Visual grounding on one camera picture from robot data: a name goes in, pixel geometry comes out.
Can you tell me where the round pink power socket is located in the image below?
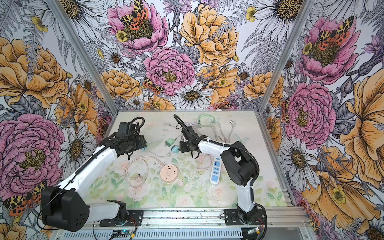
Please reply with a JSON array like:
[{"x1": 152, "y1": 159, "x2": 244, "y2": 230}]
[{"x1": 160, "y1": 164, "x2": 179, "y2": 183}]

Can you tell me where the teal charger with white cable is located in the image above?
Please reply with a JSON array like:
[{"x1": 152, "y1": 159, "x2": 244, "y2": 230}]
[{"x1": 171, "y1": 145, "x2": 180, "y2": 154}]

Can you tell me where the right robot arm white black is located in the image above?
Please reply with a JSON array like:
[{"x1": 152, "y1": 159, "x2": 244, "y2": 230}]
[{"x1": 174, "y1": 115, "x2": 260, "y2": 225}]

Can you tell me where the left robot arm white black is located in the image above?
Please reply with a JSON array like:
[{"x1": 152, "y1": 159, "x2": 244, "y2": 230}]
[{"x1": 39, "y1": 117, "x2": 147, "y2": 232}]

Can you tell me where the green charger adapter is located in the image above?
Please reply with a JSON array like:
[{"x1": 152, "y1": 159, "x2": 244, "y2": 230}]
[{"x1": 165, "y1": 139, "x2": 176, "y2": 147}]

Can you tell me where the white blue power strip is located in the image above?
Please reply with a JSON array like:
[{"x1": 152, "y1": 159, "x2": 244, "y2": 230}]
[{"x1": 210, "y1": 157, "x2": 222, "y2": 186}]

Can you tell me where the white usb cable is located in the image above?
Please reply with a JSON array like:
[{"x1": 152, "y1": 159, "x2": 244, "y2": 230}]
[{"x1": 142, "y1": 146, "x2": 175, "y2": 158}]

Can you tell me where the green usb cable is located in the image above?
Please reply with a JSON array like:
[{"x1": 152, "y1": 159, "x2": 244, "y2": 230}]
[{"x1": 197, "y1": 113, "x2": 217, "y2": 130}]

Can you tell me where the pink socket cord with plug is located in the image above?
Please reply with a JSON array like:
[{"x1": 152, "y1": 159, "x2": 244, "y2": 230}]
[{"x1": 123, "y1": 155, "x2": 165, "y2": 189}]

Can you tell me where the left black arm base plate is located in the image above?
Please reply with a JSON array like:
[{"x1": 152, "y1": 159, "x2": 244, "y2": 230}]
[{"x1": 99, "y1": 210, "x2": 144, "y2": 227}]

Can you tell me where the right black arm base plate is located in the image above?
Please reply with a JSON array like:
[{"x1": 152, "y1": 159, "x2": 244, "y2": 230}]
[{"x1": 224, "y1": 209, "x2": 267, "y2": 226}]

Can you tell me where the aluminium front rail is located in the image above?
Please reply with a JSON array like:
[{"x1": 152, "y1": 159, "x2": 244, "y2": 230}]
[{"x1": 53, "y1": 206, "x2": 310, "y2": 230}]

